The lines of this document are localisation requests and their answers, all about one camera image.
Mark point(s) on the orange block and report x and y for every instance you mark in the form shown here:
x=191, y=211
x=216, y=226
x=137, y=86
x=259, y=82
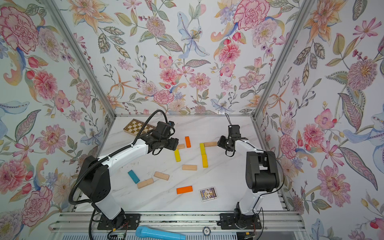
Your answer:
x=184, y=190
x=188, y=142

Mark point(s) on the orange block upper centre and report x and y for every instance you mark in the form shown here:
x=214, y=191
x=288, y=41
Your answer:
x=188, y=142

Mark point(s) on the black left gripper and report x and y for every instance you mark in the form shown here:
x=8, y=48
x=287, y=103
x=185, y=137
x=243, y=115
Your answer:
x=174, y=143

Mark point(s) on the natural wood block upper right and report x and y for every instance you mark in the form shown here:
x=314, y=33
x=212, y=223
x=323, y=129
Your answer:
x=210, y=144

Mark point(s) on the orange block front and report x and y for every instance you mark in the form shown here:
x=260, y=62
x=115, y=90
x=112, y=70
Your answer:
x=184, y=190

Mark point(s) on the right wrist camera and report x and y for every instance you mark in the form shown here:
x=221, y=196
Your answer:
x=234, y=131

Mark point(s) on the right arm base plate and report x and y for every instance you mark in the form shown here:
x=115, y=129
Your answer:
x=231, y=221

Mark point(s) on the natural wood block lower middle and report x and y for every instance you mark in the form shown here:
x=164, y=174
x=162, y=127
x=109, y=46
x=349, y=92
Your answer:
x=162, y=176

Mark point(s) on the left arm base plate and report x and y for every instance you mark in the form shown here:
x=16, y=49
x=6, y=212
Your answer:
x=126, y=222

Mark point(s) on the natural wood block lower left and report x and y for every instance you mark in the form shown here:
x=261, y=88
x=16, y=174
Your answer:
x=145, y=183

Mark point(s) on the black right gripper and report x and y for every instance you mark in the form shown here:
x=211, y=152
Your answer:
x=221, y=143

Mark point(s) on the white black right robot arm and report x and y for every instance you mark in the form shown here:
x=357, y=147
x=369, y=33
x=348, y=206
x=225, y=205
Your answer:
x=261, y=174

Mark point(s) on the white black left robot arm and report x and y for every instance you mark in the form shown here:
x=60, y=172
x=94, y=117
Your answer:
x=95, y=176

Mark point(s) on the playing card box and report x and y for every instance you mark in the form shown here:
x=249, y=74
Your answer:
x=208, y=194

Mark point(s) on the wooden folding chessboard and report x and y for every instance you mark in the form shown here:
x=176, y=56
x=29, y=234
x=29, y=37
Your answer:
x=135, y=126

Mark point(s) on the blue microphone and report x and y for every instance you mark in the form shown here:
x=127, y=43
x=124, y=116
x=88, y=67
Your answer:
x=145, y=232

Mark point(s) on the yellow block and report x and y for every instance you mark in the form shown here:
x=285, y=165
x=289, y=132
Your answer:
x=205, y=161
x=202, y=149
x=177, y=155

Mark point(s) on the aluminium front rail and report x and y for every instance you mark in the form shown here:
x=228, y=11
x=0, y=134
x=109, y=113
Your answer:
x=272, y=221

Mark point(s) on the teal block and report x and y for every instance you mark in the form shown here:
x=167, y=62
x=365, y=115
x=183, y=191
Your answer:
x=134, y=177

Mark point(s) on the natural wood block centre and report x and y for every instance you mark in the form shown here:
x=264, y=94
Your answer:
x=189, y=167

